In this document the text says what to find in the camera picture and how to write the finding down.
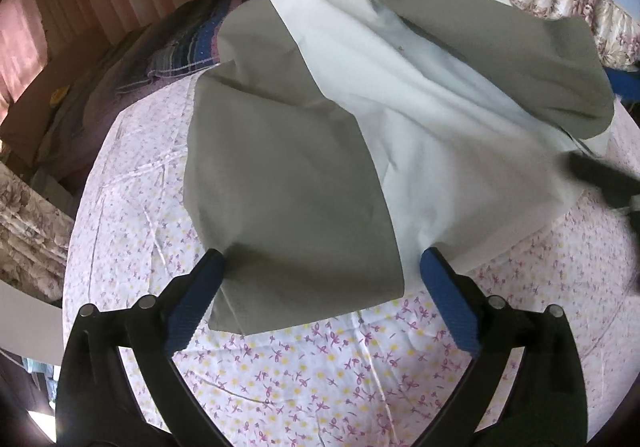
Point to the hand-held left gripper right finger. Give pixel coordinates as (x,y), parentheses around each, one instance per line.
(450,304)

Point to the grey and white hoodie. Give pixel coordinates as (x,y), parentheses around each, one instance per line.
(280,152)

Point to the purple lace-edged bed sheet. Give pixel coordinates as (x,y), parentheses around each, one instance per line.
(80,127)

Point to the white floral bed sheet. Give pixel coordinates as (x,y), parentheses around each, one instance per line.
(325,377)

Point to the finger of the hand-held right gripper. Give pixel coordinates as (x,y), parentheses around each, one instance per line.
(627,86)
(602,177)

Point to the blue pink striped quilt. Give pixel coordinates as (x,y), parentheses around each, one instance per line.
(195,42)

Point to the white board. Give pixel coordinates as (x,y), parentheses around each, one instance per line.
(27,322)

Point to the small yellow item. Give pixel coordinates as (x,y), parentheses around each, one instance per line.
(59,95)

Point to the brown floral cloth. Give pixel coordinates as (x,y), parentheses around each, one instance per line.
(30,227)

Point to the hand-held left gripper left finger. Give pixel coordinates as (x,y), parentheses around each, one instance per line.
(195,309)

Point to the pink curtain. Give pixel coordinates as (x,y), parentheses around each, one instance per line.
(20,42)

